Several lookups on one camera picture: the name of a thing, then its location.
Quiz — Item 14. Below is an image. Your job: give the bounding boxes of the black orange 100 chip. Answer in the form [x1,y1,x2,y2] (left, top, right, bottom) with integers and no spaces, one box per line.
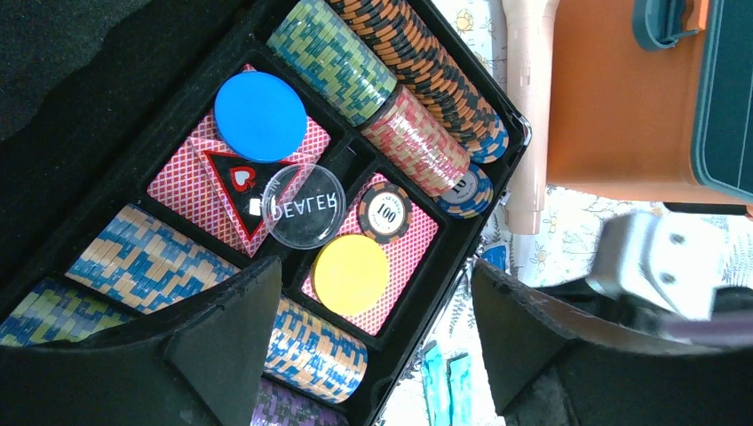
[357,182,413,244]

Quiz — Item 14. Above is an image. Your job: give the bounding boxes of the teal tube pair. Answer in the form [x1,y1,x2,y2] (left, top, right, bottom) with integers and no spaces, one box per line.
[420,342,473,426]

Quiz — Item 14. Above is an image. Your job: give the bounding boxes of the blue 10 chip stack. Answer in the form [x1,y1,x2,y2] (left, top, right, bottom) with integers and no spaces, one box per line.
[433,163,494,219]

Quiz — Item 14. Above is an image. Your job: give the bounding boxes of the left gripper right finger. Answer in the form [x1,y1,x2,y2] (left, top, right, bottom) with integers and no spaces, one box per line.
[472,261,752,425]

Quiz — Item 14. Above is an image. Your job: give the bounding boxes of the blue poker chip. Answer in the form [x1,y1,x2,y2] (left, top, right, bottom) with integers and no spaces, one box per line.
[213,71,307,163]

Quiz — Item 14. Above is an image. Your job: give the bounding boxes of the purple chip stack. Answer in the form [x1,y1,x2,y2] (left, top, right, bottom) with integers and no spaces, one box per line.
[250,378,348,426]

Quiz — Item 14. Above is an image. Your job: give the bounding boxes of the teal divided tray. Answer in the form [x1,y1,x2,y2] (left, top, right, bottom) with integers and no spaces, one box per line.
[631,1,752,204]

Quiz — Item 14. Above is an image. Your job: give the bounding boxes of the black poker chip case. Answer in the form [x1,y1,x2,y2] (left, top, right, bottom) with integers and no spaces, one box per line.
[1,1,528,425]

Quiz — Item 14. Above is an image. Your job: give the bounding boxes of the clear dealer button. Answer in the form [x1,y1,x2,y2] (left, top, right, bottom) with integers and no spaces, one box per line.
[261,163,346,249]

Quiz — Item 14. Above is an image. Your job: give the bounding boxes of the yellow poker chip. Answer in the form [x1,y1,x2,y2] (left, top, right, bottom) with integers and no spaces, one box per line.
[312,234,390,316]

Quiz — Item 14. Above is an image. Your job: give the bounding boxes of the blue tan chip stack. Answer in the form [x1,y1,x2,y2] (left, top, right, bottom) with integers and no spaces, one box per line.
[66,204,368,403]

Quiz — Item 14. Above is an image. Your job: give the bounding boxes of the red white chip stack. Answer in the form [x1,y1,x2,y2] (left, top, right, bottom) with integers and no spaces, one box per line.
[361,84,470,197]

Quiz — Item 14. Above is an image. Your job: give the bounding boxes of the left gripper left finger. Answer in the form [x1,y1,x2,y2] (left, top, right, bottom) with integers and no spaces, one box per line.
[1,256,281,425]

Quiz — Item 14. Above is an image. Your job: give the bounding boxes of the orange black chip stack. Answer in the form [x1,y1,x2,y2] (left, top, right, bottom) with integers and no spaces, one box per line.
[329,0,509,163]

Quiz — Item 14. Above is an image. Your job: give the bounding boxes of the green blue chip stack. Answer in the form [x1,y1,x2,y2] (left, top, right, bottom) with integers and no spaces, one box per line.
[1,278,134,347]

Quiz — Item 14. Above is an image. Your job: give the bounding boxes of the small blue sachets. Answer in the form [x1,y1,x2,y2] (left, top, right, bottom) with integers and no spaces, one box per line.
[480,244,510,272]

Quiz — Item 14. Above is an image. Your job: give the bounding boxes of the orange medicine box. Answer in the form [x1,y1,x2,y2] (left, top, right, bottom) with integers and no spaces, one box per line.
[547,1,752,216]

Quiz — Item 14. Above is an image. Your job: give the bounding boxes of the red playing card deck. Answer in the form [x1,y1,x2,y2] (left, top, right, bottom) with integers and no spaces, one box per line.
[146,63,332,258]

